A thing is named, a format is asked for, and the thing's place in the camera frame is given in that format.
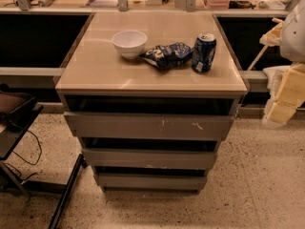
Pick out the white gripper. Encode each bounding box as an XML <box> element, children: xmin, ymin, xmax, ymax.
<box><xmin>262</xmin><ymin>63</ymin><xmax>305</xmax><ymax>129</ymax></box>

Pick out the black cart stand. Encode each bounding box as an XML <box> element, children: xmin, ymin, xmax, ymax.
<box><xmin>0</xmin><ymin>84</ymin><xmax>86</xmax><ymax>229</ymax></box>

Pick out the grey bottom drawer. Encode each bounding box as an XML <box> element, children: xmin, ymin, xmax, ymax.
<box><xmin>94</xmin><ymin>175</ymin><xmax>207</xmax><ymax>190</ymax></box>

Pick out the black cable on floor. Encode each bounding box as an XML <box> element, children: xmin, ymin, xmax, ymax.
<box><xmin>4</xmin><ymin>129</ymin><xmax>43</xmax><ymax>183</ymax></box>

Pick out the white bowl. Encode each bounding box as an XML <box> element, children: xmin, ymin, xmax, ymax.
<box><xmin>112</xmin><ymin>31</ymin><xmax>147</xmax><ymax>59</ymax></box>

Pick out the grey drawer cabinet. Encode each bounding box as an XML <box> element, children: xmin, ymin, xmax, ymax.
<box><xmin>54</xmin><ymin>10</ymin><xmax>249</xmax><ymax>195</ymax></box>

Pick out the grey drawer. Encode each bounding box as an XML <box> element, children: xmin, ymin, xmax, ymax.
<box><xmin>94</xmin><ymin>175</ymin><xmax>207</xmax><ymax>190</ymax></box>
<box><xmin>64</xmin><ymin>112</ymin><xmax>233</xmax><ymax>140</ymax></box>
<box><xmin>83</xmin><ymin>149</ymin><xmax>216</xmax><ymax>170</ymax></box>

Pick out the grey middle drawer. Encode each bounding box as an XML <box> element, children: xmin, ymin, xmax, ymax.
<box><xmin>83</xmin><ymin>149</ymin><xmax>216</xmax><ymax>170</ymax></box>

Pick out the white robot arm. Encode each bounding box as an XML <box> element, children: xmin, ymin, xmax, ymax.
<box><xmin>259</xmin><ymin>0</ymin><xmax>305</xmax><ymax>128</ymax></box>

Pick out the blue chip bag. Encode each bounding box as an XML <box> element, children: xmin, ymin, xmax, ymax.
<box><xmin>140</xmin><ymin>42</ymin><xmax>193</xmax><ymax>70</ymax></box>

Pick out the white dustpan with handle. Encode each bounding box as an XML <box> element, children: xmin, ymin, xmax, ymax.
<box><xmin>247</xmin><ymin>18</ymin><xmax>291</xmax><ymax>91</ymax></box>

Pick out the grey top drawer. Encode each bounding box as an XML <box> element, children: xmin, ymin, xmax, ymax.
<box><xmin>64</xmin><ymin>112</ymin><xmax>233</xmax><ymax>140</ymax></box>

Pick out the blue soda can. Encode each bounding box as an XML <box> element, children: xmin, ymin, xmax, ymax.
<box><xmin>192</xmin><ymin>33</ymin><xmax>216</xmax><ymax>73</ymax></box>

